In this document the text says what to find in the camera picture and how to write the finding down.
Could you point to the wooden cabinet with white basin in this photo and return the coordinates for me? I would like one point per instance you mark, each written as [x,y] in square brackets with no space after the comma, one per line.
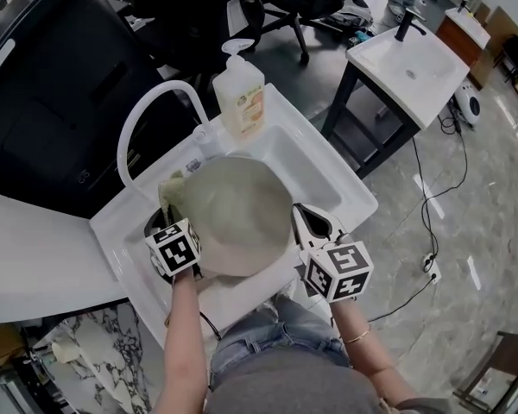
[462,41]

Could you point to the white curved counter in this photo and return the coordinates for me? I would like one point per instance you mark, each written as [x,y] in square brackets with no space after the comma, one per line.
[34,257]

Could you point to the orange dish soap pump bottle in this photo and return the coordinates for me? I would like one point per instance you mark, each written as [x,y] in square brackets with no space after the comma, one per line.
[239,102]

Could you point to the person's blue jeans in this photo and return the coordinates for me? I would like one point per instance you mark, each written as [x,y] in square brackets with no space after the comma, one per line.
[280,339]

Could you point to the white square sink basin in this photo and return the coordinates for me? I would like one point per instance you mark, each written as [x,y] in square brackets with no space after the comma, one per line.
[384,63]

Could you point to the black grey backpack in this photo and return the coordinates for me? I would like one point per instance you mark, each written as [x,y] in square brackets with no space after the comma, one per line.
[351,13]

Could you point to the black cabinet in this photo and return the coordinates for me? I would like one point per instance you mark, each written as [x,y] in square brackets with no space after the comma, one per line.
[47,102]

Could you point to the white gooseneck faucet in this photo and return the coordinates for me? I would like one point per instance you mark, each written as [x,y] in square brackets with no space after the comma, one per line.
[122,149]

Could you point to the black faucet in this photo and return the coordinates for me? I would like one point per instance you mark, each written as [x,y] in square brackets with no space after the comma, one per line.
[403,26]

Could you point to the white round heater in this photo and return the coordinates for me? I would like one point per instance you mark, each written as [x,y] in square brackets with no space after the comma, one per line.
[469,104]

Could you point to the white power strip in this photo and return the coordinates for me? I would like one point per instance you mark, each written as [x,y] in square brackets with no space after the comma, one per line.
[431,267]

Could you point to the person's left forearm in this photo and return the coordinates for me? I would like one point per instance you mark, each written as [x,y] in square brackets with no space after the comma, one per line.
[183,339]

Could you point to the white ceramic sink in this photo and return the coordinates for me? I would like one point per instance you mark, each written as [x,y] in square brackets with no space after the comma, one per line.
[311,175]

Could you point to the marble counter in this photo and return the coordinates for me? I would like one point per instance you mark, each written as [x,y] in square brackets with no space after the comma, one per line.
[112,360]

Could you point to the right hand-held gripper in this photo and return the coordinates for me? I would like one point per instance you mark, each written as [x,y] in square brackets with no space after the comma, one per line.
[336,274]

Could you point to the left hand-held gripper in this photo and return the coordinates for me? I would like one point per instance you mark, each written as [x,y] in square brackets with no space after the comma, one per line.
[174,248]

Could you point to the green scouring sponge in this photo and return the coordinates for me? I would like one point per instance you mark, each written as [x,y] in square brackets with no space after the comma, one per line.
[170,196]

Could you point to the person's grey shirt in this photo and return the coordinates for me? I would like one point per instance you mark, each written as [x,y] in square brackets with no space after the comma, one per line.
[293,390]

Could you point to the paper cup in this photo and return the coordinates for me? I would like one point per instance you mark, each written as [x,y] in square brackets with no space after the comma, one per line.
[67,352]

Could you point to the dark wooden table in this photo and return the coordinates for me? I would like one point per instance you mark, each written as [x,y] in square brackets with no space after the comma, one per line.
[509,360]

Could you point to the small black chair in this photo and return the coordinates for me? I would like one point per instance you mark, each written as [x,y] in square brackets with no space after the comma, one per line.
[514,54]

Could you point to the person's right forearm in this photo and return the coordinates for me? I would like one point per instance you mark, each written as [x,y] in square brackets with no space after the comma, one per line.
[373,365]

